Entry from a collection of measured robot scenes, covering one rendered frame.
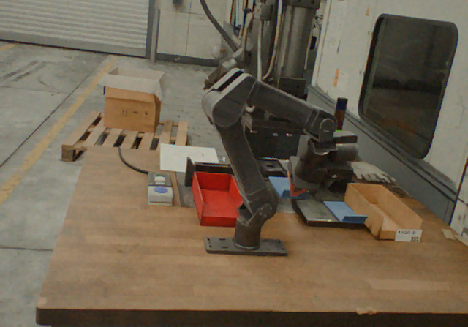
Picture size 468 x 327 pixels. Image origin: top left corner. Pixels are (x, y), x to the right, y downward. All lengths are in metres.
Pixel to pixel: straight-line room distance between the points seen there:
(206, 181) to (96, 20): 9.33
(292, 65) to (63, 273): 0.85
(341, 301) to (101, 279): 0.50
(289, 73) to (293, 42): 0.09
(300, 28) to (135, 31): 9.28
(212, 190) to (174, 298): 0.59
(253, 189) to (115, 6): 9.67
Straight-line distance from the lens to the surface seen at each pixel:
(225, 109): 1.08
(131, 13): 10.71
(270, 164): 1.64
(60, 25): 10.92
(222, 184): 1.58
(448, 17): 2.07
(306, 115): 1.17
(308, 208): 1.53
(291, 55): 1.53
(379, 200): 1.71
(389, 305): 1.19
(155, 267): 1.16
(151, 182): 1.53
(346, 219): 1.47
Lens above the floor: 1.49
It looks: 17 degrees down
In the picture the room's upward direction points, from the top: 8 degrees clockwise
